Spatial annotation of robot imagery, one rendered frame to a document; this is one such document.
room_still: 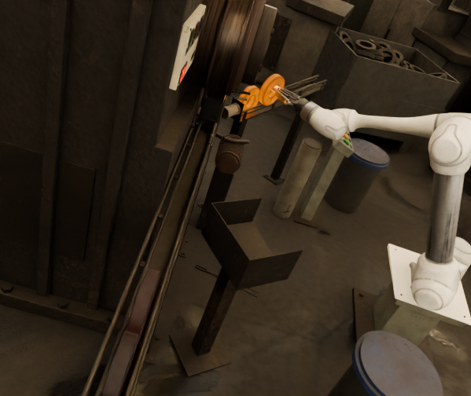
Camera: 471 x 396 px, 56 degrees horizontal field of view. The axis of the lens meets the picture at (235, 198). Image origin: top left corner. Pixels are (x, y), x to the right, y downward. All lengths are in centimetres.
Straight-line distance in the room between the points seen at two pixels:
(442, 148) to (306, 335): 106
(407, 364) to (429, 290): 32
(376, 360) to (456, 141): 78
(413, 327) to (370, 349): 66
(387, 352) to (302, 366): 49
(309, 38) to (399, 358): 322
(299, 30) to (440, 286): 301
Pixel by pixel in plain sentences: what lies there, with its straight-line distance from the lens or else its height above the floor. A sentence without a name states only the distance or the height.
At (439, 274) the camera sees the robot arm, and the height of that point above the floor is 60.
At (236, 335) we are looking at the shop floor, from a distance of 205.
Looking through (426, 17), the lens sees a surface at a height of 96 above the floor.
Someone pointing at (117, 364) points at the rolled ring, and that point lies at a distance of 99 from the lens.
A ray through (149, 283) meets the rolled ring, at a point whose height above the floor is 77.
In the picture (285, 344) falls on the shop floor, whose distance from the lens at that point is 212.
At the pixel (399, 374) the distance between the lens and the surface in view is 170.
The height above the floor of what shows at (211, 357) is 1.
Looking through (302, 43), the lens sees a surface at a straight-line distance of 438.
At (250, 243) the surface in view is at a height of 60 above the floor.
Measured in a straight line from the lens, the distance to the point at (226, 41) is 148.
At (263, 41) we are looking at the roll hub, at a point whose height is 117.
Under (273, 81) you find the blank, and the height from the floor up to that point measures 88.
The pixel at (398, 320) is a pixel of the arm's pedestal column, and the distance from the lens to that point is 229.
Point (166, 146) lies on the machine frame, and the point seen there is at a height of 87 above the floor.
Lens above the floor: 158
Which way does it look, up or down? 35 degrees down
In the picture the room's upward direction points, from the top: 20 degrees clockwise
